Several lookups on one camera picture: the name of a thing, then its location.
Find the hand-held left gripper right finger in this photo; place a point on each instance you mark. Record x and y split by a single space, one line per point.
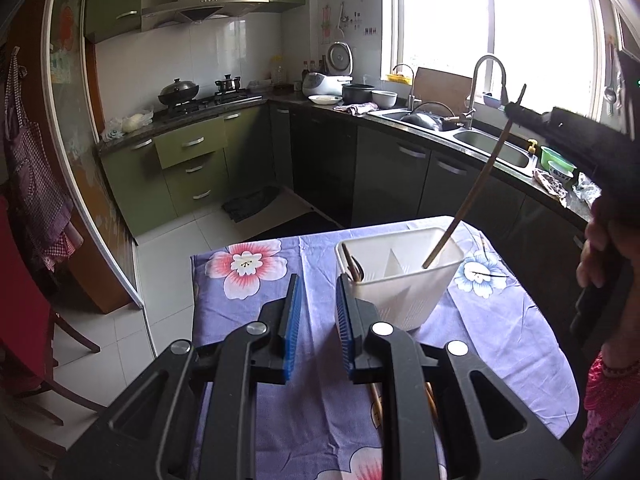
345 332

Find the white bowl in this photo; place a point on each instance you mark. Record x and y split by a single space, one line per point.
384 99

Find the patterned rag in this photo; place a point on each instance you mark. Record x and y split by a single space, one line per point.
550 183

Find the white plastic utensil holder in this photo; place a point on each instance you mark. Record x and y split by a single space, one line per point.
400 300

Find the black gas stove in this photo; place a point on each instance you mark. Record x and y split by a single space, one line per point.
235 98

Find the person's right hand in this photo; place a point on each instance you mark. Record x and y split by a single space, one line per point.
595 255

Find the black wok with lid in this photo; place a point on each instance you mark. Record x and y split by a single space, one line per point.
179 91

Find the person's pink patterned clothing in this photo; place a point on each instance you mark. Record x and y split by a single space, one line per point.
610 400

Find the steel double sink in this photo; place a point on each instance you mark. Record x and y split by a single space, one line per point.
505 152

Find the glass sliding door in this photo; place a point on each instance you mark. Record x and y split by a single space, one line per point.
75 110

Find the dark cloth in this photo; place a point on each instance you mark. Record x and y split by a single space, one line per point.
250 202

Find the green drawer cabinet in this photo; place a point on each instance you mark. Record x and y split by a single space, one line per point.
195 170

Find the black base cabinets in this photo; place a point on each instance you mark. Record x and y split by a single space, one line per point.
385 180

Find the small yellow tap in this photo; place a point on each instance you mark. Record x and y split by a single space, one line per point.
533 147

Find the red wooden chair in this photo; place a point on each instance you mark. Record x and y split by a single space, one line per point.
20 310

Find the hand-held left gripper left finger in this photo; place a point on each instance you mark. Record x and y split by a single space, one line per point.
292 327

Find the purple floral tablecloth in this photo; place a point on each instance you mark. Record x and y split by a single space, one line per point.
310 260

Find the blue patterned bowl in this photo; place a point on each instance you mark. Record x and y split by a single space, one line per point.
561 171

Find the green plastic basin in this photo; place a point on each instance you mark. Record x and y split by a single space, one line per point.
552 155

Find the crumpled clear plastic bag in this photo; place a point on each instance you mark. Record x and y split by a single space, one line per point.
586 191

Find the black inner cooking pot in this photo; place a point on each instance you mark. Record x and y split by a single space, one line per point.
357 95

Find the white plate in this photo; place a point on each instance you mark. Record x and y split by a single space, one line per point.
325 99

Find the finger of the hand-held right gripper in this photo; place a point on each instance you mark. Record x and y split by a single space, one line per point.
525 115

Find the white rice cooker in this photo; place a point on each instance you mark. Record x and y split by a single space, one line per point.
320 82

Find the blue sink caddy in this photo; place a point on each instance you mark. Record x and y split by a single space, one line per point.
491 100

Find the checked apron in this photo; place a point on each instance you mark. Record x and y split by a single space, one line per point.
35 180

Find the yellow oil bottle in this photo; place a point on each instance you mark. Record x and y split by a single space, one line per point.
278 71

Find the steel kitchen faucet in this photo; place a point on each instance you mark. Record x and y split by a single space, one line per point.
472 90

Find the yellow basket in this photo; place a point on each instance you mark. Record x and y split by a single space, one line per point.
400 78

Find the hanging metal ladle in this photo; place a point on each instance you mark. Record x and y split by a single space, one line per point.
608 95

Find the pink dish cloth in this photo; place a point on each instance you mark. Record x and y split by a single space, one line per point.
355 108

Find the red wall ornament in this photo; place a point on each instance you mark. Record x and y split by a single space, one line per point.
328 22

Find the wooden cutting board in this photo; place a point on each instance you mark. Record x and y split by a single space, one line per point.
440 87

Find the kitchen window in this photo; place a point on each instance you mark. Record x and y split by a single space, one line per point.
440 10

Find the small black pot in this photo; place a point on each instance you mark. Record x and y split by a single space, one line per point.
229 84

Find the black pan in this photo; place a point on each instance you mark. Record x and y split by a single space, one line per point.
422 120

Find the clear plastic food bag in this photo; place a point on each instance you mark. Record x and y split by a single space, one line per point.
130 123

